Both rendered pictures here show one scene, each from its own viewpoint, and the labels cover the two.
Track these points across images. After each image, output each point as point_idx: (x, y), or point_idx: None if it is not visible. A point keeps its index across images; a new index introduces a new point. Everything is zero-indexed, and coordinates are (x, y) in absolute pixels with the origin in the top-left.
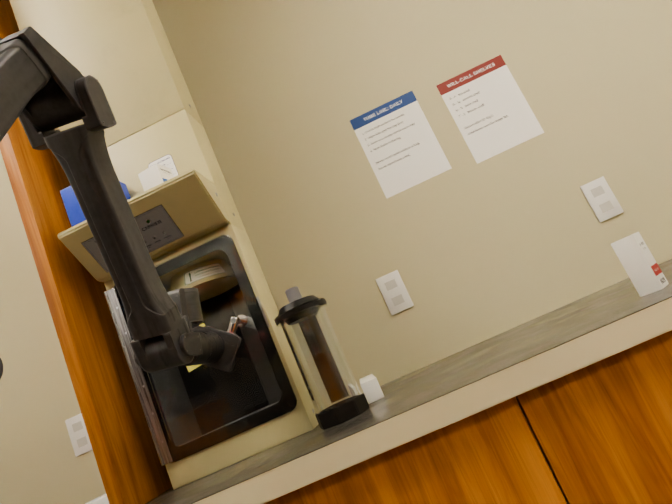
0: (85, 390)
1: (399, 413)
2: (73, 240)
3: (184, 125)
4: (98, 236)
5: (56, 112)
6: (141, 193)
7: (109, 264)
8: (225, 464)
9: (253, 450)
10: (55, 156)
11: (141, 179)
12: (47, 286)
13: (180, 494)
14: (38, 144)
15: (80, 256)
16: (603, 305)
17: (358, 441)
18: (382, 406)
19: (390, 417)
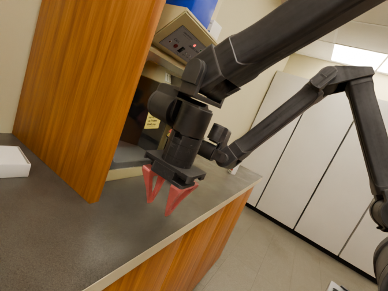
0: (123, 119)
1: (228, 198)
2: (184, 20)
3: (219, 4)
4: (280, 126)
5: (329, 90)
6: (216, 41)
7: (269, 135)
8: (124, 176)
9: (137, 174)
10: (314, 98)
11: (213, 25)
12: (150, 26)
13: (140, 198)
14: (320, 89)
15: (170, 26)
16: (215, 165)
17: (222, 204)
18: (194, 181)
19: (227, 198)
